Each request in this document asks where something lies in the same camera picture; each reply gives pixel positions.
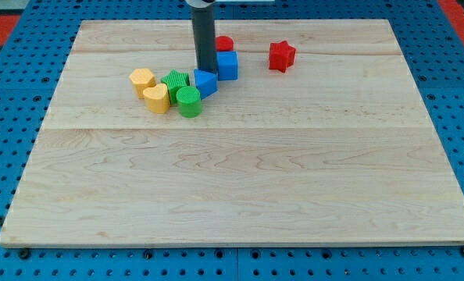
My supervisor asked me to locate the blue cube block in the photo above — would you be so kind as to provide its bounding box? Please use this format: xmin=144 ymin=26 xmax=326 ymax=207
xmin=217 ymin=51 xmax=238 ymax=81

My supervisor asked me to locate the green star block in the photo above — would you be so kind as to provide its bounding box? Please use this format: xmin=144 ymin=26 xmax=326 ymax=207
xmin=161 ymin=69 xmax=190 ymax=105

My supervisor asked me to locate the red star block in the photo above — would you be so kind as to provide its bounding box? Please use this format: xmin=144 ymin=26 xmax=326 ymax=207
xmin=269 ymin=41 xmax=296 ymax=73

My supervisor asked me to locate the green cylinder block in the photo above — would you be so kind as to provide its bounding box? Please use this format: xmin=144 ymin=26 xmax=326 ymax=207
xmin=176 ymin=86 xmax=202 ymax=118

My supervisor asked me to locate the blue triangle block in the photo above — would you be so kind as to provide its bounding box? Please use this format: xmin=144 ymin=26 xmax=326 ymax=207
xmin=194 ymin=69 xmax=218 ymax=99

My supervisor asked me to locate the yellow heart block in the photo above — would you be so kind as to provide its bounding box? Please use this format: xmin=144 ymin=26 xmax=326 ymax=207
xmin=143 ymin=84 xmax=170 ymax=114

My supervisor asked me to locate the red cylinder block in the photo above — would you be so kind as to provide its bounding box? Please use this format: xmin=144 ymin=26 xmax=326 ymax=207
xmin=216 ymin=36 xmax=234 ymax=52

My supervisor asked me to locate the light wooden board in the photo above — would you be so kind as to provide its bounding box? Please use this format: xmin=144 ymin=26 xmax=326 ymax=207
xmin=0 ymin=20 xmax=464 ymax=248

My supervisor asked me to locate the yellow pentagon block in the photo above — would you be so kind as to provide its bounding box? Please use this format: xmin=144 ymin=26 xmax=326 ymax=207
xmin=129 ymin=68 xmax=157 ymax=99

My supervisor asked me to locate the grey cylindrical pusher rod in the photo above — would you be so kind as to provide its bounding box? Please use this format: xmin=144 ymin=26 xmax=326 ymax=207
xmin=186 ymin=0 xmax=218 ymax=74

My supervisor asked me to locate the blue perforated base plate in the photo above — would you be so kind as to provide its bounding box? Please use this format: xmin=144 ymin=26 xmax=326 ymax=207
xmin=0 ymin=1 xmax=464 ymax=280

